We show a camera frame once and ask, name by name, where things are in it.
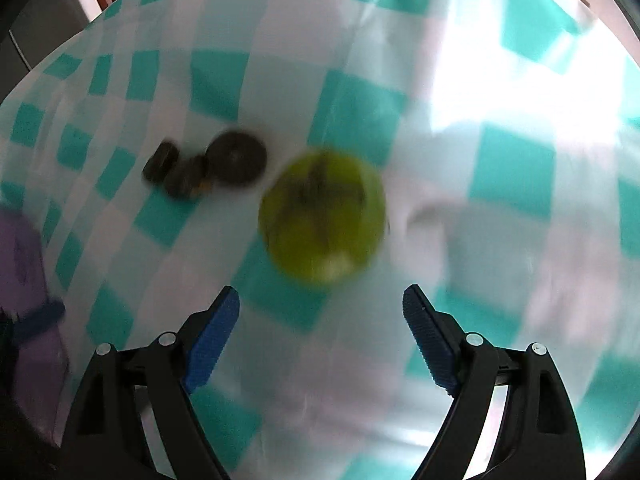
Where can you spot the large green tomato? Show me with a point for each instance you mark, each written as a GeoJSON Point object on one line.
{"type": "Point", "coordinates": [322, 217]}

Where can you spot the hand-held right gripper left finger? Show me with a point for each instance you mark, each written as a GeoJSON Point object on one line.
{"type": "Point", "coordinates": [212, 340]}

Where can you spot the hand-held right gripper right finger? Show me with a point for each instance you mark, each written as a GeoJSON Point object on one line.
{"type": "Point", "coordinates": [432, 345]}

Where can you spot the large dark brown fruit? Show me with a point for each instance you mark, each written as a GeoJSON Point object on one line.
{"type": "Point", "coordinates": [236, 159]}

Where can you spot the purple storage box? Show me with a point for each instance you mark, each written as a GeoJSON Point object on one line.
{"type": "Point", "coordinates": [25, 280]}

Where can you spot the teal checkered tablecloth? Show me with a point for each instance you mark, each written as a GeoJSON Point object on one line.
{"type": "Point", "coordinates": [450, 185]}

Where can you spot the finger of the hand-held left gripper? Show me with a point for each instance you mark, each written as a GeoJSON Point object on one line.
{"type": "Point", "coordinates": [42, 317]}

